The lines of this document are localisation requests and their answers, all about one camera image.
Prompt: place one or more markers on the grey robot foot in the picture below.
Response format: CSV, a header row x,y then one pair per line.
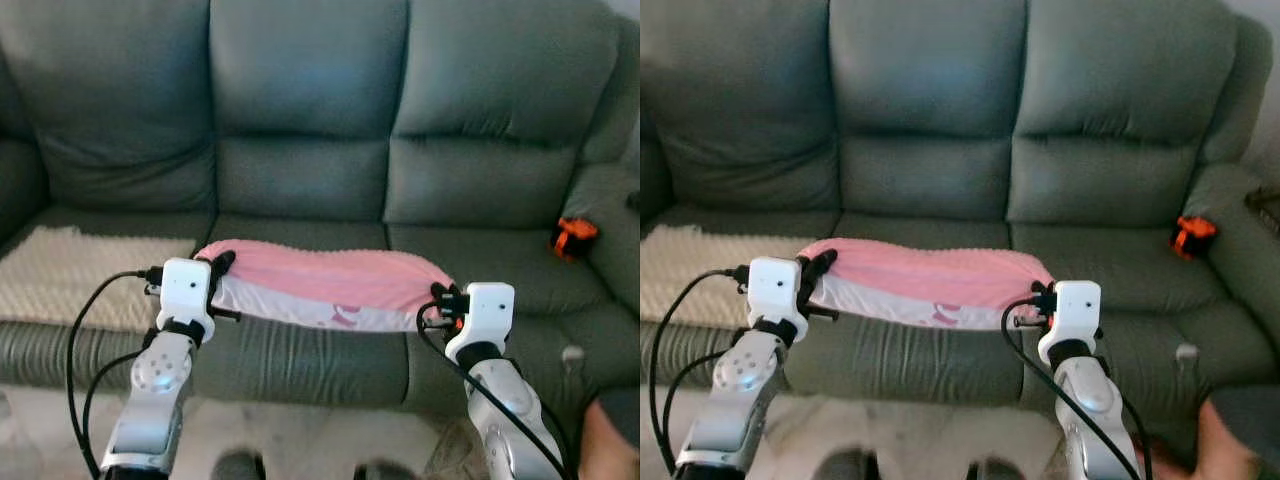
x,y
992,469
385,471
846,466
238,467

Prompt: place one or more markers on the orange black toy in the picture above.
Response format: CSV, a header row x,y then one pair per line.
x,y
1194,237
574,238

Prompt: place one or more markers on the pink dotted pillow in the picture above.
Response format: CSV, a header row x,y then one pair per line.
x,y
920,272
320,275

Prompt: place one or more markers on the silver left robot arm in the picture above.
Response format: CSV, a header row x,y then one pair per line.
x,y
155,390
735,395

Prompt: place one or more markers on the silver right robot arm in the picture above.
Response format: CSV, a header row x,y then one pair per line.
x,y
1095,410
515,410

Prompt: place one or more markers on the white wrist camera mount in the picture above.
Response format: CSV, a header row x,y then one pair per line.
x,y
485,315
1072,315
775,295
186,295

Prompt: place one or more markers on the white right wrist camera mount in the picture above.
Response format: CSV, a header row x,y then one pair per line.
x,y
485,315
1072,315

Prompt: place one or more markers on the grey right robot foot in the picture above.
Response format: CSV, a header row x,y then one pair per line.
x,y
992,469
385,471

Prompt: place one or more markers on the grey green three-seat sofa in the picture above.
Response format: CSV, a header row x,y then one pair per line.
x,y
300,120
930,120

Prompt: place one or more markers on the grey left robot foot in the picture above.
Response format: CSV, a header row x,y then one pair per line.
x,y
846,466
238,467

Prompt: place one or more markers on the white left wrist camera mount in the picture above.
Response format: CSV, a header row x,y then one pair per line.
x,y
186,295
775,295

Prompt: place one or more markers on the beige textured blanket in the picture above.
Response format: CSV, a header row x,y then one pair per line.
x,y
700,275
70,275

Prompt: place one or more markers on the person bare leg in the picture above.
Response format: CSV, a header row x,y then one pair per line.
x,y
605,450
1220,450

